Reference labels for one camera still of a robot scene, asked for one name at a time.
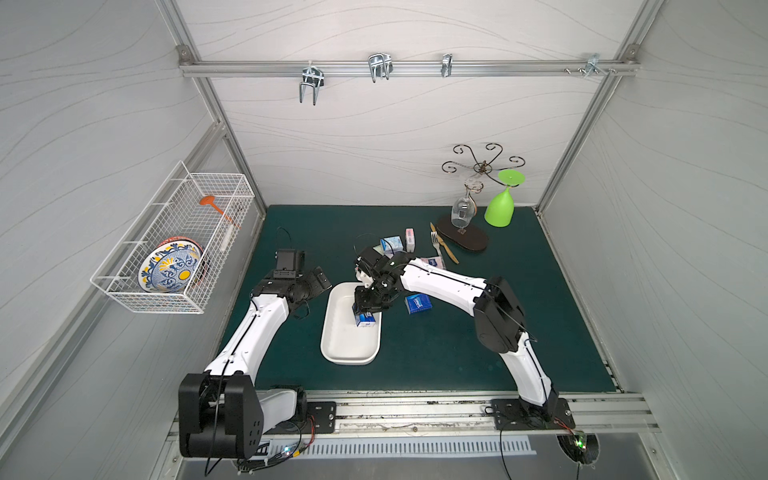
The pink Tempo tissue pack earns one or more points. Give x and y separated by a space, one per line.
436 261

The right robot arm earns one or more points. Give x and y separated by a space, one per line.
499 319

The light blue tissue pack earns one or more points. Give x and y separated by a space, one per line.
391 245

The single metal hook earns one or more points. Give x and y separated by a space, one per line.
446 65

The orange handled brush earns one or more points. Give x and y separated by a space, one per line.
210 200

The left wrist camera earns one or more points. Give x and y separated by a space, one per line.
289 263

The white oval storage box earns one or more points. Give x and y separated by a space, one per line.
342 342

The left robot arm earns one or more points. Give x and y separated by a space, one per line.
222 415

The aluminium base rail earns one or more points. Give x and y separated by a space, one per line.
413 413

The dark blue Tempo tissue pack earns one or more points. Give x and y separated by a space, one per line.
366 319

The blue yellow patterned plate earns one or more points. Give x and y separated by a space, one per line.
170 267

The aluminium top rail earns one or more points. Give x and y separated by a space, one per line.
401 68

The double metal hook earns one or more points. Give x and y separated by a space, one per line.
312 79
380 66

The white wire basket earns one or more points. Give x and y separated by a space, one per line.
174 213

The clear wine glass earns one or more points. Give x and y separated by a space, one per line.
464 208

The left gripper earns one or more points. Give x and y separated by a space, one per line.
321 279

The black metal glass rack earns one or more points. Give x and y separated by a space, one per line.
474 239

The green plastic wine glass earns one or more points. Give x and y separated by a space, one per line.
500 210

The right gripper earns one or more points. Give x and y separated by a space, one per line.
367 297

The pink upright tissue pack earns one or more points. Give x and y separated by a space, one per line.
410 240

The metal fork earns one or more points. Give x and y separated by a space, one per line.
436 242

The wooden knife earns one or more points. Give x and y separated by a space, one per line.
445 247

